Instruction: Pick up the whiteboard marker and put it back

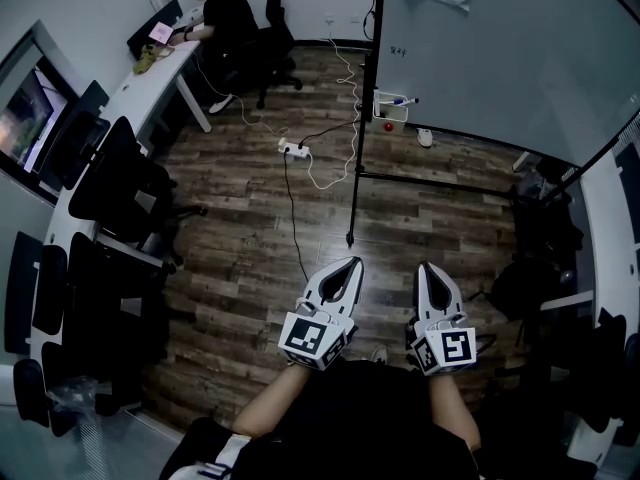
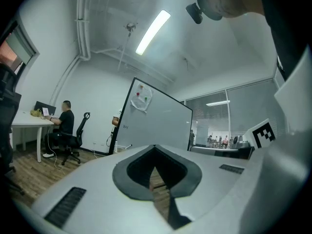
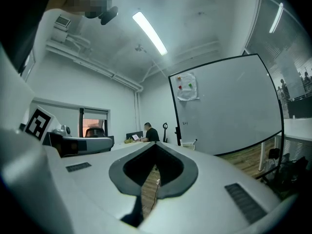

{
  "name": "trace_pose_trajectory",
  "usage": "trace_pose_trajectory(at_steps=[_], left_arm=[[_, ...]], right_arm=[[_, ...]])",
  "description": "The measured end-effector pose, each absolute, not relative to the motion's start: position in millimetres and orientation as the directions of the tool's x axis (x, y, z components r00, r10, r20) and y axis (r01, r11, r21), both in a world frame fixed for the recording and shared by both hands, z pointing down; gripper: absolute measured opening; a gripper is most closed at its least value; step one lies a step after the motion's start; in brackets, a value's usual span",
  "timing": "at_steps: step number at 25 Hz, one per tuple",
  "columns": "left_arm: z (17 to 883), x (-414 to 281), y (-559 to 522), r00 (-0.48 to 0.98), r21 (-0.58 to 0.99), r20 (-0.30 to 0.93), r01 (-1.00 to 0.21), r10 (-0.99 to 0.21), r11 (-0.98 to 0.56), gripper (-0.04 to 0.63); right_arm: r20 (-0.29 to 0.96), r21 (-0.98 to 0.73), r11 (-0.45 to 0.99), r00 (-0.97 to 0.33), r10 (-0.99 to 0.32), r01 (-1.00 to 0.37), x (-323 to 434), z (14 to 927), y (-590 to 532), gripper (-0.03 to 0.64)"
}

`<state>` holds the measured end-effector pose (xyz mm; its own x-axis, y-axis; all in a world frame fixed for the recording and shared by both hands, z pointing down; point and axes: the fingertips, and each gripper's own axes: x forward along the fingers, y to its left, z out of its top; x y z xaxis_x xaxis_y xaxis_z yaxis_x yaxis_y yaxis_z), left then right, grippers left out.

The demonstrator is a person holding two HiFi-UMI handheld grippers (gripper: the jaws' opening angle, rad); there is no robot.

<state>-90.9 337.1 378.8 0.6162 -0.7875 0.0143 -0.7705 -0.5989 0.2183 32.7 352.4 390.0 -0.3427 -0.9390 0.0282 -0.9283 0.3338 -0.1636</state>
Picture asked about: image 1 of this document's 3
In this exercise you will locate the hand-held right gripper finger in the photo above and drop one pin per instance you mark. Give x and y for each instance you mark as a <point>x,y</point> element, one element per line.
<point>423,293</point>
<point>452,300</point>

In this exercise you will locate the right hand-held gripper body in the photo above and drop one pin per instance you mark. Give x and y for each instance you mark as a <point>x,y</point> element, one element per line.
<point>452,348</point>

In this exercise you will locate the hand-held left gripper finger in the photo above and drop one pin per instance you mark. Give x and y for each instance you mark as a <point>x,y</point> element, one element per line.
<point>314,288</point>
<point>357,288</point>

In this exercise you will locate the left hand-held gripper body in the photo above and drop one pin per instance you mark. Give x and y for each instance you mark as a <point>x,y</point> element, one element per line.
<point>305,340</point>

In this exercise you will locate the blue whiteboard marker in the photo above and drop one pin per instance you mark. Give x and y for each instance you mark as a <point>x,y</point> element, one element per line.
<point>406,101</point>

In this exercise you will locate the person's right forearm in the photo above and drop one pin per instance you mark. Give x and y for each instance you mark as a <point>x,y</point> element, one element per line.
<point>452,408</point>

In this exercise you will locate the person's left forearm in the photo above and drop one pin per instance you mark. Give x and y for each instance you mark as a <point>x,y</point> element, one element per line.
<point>270,403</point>

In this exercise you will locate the black whiteboard stand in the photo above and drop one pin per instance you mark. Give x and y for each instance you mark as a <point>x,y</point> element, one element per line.
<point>360,158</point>

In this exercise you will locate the white whiteboard eraser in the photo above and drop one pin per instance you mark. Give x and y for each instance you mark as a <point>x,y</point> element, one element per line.
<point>425,138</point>

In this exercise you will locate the white marker holder box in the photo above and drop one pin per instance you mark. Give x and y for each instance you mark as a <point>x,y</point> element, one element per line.
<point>392,113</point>

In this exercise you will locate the large whiteboard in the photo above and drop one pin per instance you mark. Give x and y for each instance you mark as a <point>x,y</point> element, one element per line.
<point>500,63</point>

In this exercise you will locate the person's white shoe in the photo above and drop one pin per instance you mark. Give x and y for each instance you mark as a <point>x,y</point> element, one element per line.
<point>380,354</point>

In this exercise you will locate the person's black shirt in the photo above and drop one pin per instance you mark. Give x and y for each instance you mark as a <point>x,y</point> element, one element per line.
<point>360,418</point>

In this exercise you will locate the white power strip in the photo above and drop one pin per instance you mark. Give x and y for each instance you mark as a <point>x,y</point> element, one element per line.
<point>294,149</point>

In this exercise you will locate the red round magnet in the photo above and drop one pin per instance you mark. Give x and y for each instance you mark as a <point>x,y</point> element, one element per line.
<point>388,127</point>

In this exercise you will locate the white side desk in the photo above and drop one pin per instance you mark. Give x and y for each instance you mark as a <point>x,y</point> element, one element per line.
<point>615,228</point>

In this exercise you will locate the black mesh office chair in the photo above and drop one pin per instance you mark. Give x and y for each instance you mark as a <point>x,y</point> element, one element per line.
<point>110,308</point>
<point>120,183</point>

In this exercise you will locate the clear plastic bag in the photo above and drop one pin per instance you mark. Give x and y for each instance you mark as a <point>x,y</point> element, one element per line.
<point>72,393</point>

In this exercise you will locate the long white desk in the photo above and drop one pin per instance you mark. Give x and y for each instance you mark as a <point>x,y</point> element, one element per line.
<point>150,88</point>

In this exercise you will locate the black desk divider panel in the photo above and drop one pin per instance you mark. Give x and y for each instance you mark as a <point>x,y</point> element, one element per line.
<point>20,293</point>
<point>50,288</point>

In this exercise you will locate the yellow-green cloth item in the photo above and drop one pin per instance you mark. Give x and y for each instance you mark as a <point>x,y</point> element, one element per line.
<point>146,59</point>

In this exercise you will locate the pink paper sheet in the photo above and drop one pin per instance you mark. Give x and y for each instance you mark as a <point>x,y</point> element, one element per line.
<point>162,33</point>

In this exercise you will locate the black laptop screen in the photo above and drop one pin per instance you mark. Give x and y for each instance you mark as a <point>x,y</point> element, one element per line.
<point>150,30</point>

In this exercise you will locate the computer monitor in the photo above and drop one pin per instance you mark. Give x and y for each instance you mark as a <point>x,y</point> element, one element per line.
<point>30,113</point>

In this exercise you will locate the white wall outlet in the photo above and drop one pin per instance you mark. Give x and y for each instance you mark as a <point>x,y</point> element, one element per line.
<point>330,18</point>

